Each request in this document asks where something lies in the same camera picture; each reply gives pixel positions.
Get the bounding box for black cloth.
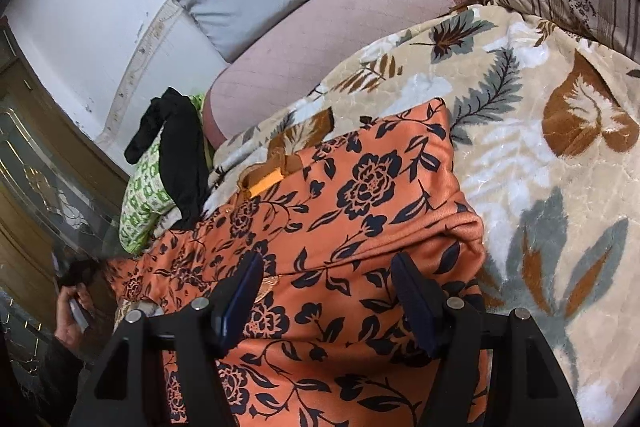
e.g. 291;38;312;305
124;87;211;228

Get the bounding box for green patterned pillow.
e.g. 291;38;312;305
119;94;211;255

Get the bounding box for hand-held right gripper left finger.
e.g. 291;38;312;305
67;251;264;427

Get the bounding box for pink quilted sofa cushion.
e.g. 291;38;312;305
200;0;496;150

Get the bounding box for person's left hand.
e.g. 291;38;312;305
52;282;93;350

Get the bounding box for beige leaf print blanket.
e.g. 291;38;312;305
112;2;640;427

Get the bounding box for orange floral print garment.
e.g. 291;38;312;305
102;97;493;427

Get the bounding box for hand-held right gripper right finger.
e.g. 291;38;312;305
391;251;584;427

